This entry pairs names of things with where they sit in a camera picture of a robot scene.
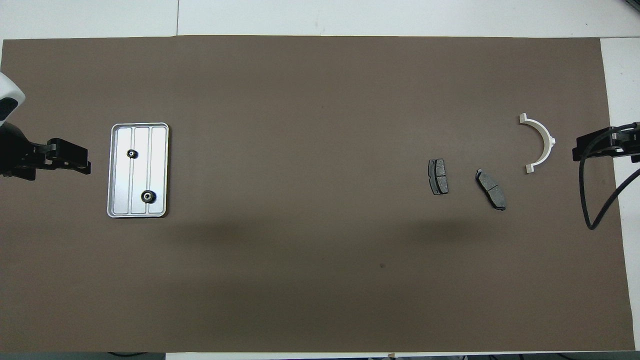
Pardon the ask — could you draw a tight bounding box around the white half-ring bracket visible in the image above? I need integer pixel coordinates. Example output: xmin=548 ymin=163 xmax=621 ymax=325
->
xmin=519 ymin=113 xmax=557 ymax=174

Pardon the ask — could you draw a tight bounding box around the long grey brake pad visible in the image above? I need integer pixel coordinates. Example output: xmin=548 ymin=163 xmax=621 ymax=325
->
xmin=475 ymin=169 xmax=507 ymax=211

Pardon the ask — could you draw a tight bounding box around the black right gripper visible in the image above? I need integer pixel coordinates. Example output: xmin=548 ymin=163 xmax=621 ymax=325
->
xmin=572 ymin=122 xmax=640 ymax=163

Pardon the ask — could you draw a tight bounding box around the silver ribbed metal tray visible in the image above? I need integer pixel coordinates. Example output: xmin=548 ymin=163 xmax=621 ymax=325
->
xmin=106 ymin=122 xmax=170 ymax=219

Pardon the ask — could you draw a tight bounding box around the brown table mat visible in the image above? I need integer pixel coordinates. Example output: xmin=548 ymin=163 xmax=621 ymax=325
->
xmin=0 ymin=35 xmax=636 ymax=354

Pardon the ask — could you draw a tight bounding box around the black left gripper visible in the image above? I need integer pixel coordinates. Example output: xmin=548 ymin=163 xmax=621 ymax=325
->
xmin=0 ymin=123 xmax=92 ymax=182

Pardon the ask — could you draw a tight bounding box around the short grey brake pad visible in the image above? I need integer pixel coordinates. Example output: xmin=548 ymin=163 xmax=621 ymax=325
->
xmin=428 ymin=158 xmax=449 ymax=196

